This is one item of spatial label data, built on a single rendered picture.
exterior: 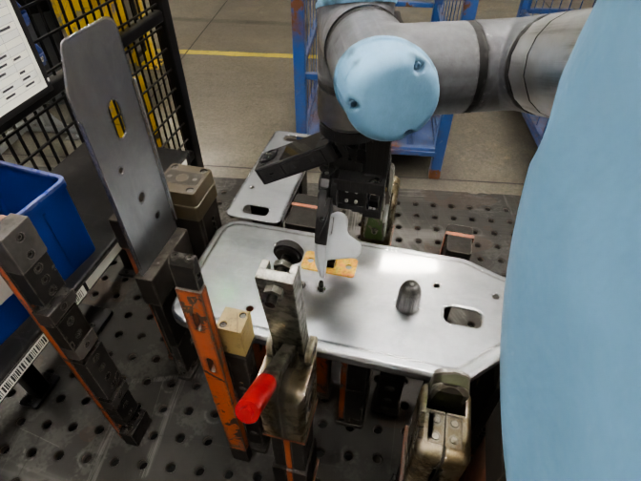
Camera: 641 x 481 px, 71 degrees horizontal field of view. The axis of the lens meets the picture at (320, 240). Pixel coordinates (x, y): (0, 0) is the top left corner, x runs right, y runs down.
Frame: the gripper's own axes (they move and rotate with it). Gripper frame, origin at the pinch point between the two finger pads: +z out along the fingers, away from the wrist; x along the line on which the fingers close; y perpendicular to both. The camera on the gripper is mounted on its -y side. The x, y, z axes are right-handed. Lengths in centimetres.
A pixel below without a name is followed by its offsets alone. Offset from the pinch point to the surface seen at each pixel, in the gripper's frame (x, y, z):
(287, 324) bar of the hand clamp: -21.2, 0.5, -8.1
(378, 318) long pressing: -8.3, 8.9, 5.2
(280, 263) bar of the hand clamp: -20.2, -0.1, -15.9
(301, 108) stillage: 158, -51, 67
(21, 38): 14, -55, -19
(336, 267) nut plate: -0.7, 1.2, 4.9
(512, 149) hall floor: 210, 65, 105
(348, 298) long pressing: -5.8, 4.2, 5.2
